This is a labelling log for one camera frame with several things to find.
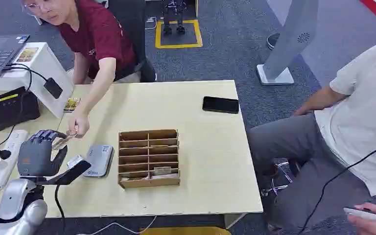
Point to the person's hand holding card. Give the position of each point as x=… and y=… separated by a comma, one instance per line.
x=79, y=125

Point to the person's hand holding phone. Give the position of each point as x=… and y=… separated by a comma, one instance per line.
x=374, y=225

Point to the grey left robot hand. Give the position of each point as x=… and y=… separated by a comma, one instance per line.
x=34, y=159

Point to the white phone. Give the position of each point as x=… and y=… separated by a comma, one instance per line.
x=361, y=214

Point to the yellow printed card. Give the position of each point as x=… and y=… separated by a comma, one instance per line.
x=71, y=104

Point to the white power strip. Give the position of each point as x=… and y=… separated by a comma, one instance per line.
x=4, y=162

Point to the grey card reader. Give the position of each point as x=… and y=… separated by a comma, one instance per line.
x=98, y=160

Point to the black power adapter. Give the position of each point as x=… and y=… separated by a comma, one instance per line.
x=53, y=88

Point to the black terminal device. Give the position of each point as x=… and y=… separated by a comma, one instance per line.
x=11, y=110

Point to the white stand block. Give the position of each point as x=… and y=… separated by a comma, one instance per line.
x=42, y=68

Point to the wooden card box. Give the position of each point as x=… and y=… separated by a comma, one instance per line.
x=149, y=159

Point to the orange printed card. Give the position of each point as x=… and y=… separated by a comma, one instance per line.
x=27, y=54

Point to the person across the desk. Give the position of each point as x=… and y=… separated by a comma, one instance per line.
x=97, y=35

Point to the pale card in box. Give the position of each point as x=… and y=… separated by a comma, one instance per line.
x=162, y=171

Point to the person seated beside desk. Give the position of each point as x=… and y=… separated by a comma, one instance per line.
x=353, y=123

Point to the black office chair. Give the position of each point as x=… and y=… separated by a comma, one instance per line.
x=133, y=29

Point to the yellow floor tape square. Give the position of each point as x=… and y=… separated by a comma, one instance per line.
x=178, y=45

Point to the black smartphone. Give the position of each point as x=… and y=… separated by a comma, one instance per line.
x=220, y=104

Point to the black humanoid robot legs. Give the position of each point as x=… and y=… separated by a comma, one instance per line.
x=174, y=14

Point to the yellow box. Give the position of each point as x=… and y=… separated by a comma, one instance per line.
x=184, y=231

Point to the white kiosk pillar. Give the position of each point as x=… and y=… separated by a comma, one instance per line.
x=288, y=42

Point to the metal stool frame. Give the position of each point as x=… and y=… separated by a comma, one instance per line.
x=280, y=181

